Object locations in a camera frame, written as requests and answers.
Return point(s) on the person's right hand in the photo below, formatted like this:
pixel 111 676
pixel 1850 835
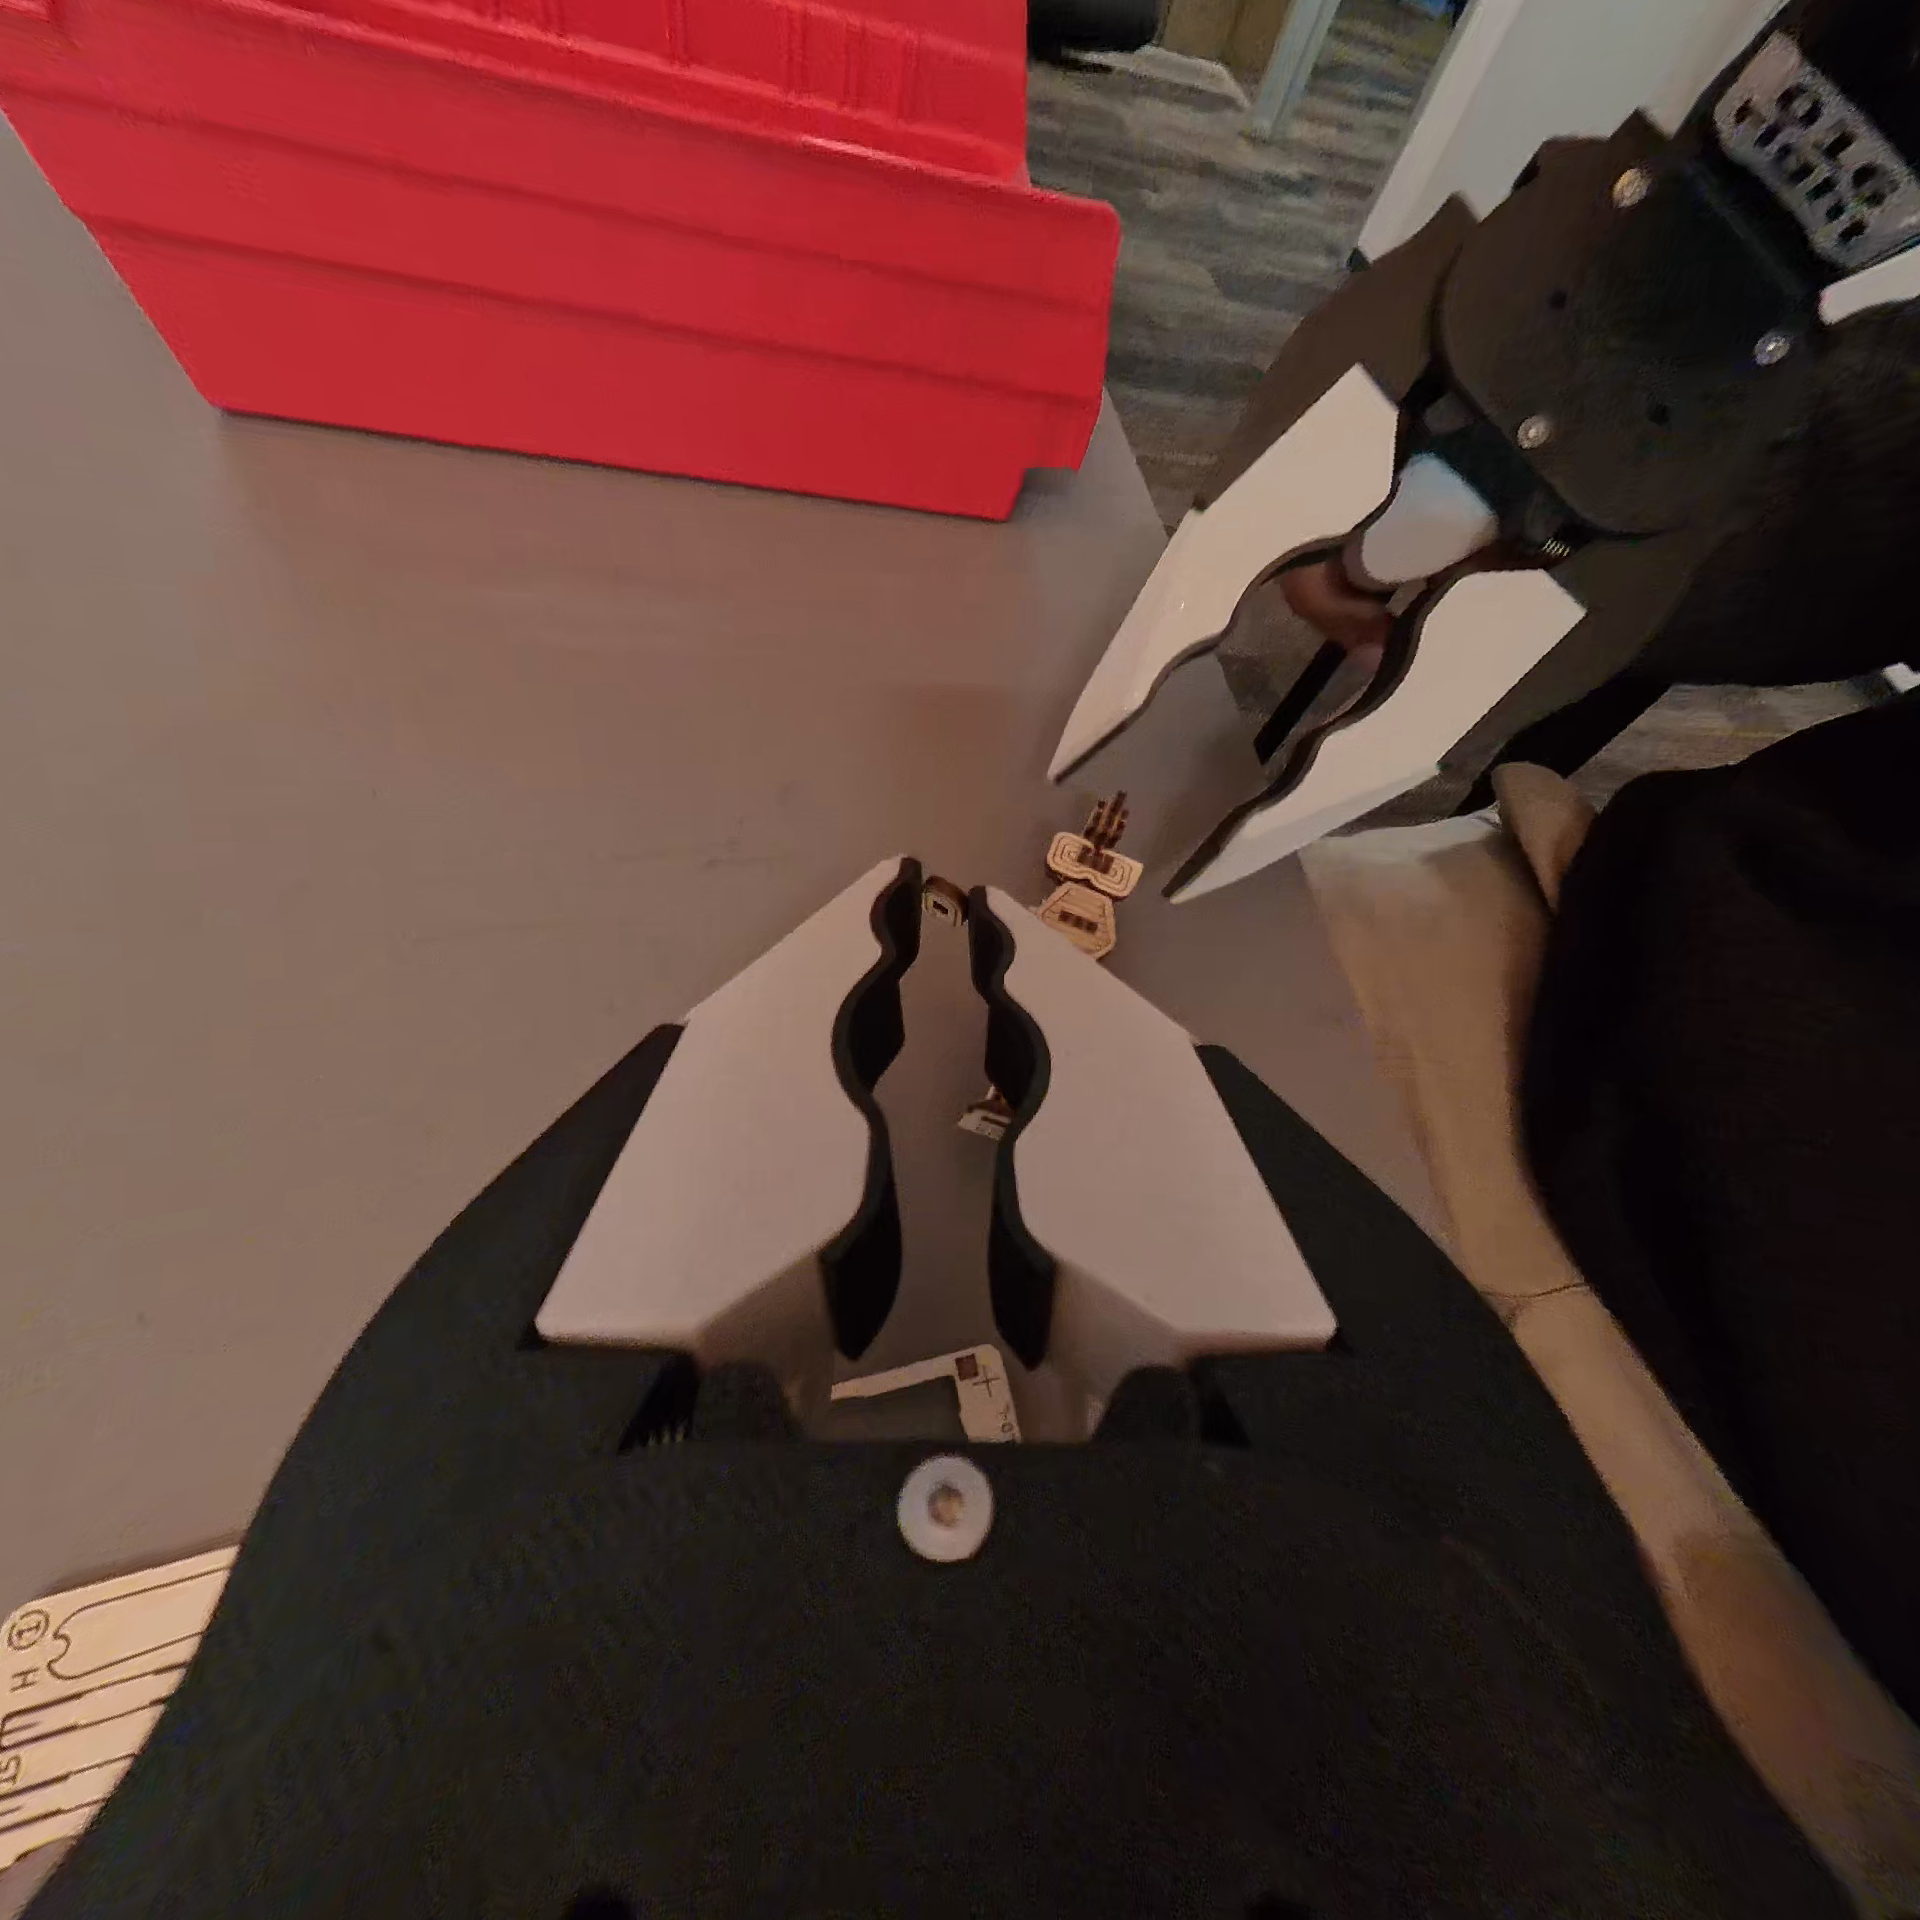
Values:
pixel 1336 609

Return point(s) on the small wooden model assembly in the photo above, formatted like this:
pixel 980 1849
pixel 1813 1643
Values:
pixel 1085 902

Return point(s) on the person's beige trousers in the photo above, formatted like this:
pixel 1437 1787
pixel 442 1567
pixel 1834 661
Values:
pixel 1484 1141

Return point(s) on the grey desk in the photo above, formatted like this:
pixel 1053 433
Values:
pixel 452 750

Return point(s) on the tiny wooden piece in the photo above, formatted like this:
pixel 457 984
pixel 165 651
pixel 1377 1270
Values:
pixel 941 902

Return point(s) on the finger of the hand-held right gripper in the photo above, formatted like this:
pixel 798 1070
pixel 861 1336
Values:
pixel 1441 676
pixel 1244 525

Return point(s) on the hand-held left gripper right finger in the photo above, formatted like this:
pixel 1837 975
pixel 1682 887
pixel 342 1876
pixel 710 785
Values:
pixel 1156 1200

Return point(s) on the red plastic bin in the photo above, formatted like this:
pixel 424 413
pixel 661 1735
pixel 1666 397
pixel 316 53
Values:
pixel 599 224

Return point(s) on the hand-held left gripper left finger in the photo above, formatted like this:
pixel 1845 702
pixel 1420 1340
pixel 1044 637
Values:
pixel 720 1184

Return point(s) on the person's black sweater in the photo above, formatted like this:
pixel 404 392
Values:
pixel 1725 1125

